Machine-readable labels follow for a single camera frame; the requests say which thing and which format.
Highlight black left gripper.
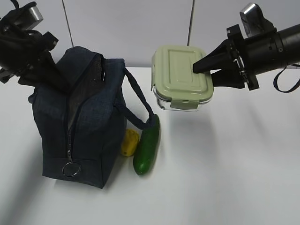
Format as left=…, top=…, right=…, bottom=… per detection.
left=0, top=31, right=70, bottom=93

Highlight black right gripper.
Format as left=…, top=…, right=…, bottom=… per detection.
left=193, top=24, right=259, bottom=90

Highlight green lidded glass container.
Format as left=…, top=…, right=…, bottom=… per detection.
left=151, top=45, right=214, bottom=111

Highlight dark navy lunch bag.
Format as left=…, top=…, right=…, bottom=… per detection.
left=29, top=46, right=154, bottom=188

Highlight yellow wrinkled fruit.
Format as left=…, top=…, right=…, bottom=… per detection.
left=121, top=129, right=139, bottom=157

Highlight green cucumber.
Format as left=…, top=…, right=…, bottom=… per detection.
left=133, top=114, right=160, bottom=176

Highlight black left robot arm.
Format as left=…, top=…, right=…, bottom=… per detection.
left=0, top=0, right=70, bottom=93

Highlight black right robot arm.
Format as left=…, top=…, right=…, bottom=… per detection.
left=193, top=24, right=300, bottom=90

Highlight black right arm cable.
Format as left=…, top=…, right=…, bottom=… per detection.
left=273, top=63, right=300, bottom=93

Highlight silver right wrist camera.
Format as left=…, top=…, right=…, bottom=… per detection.
left=240, top=2, right=277, bottom=38

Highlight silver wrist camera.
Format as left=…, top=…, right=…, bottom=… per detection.
left=240, top=2, right=277, bottom=38
left=8, top=0, right=44, bottom=30

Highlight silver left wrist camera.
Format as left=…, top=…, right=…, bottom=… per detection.
left=8, top=0, right=44, bottom=30

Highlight metal zipper pull ring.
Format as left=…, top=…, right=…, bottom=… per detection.
left=62, top=150, right=82, bottom=177

